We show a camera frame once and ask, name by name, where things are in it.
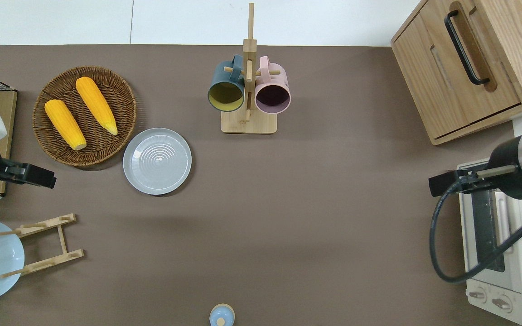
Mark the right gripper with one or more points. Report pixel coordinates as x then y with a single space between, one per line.
508 185

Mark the gray round plate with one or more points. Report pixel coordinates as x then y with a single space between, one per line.
157 161

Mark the wooden plate rack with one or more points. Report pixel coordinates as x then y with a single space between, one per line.
63 240

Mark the yellow corn cob blunt end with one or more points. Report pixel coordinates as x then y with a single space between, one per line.
65 124

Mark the yellow corn cob pointed tip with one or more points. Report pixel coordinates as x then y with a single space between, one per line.
96 104

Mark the brown wicker basket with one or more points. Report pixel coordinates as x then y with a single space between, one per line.
120 104

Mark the wooden cabinet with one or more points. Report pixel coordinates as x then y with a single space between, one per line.
424 68

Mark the cream toaster oven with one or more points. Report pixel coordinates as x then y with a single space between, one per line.
514 280

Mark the pink mug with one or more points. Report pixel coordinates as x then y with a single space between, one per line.
277 79

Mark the wooden mug tree stand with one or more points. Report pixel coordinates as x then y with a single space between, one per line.
248 124

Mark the dark teal mug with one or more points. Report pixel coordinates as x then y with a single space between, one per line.
220 77

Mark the small blue dome bell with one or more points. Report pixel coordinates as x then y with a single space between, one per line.
221 314

